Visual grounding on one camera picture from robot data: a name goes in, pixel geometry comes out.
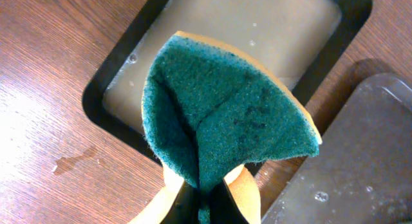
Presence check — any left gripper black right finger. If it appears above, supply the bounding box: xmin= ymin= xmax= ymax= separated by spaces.
xmin=209 ymin=180 xmax=248 ymax=224

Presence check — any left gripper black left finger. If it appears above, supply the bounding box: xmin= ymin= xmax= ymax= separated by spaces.
xmin=160 ymin=181 xmax=200 ymax=224

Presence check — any green yellow sponge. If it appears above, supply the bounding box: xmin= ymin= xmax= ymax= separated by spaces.
xmin=134 ymin=31 xmax=322 ymax=223

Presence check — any large brown serving tray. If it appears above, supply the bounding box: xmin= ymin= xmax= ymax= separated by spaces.
xmin=262 ymin=73 xmax=411 ymax=224

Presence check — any small black water tray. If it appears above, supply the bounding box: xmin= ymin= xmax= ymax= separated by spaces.
xmin=82 ymin=0 xmax=373 ymax=159

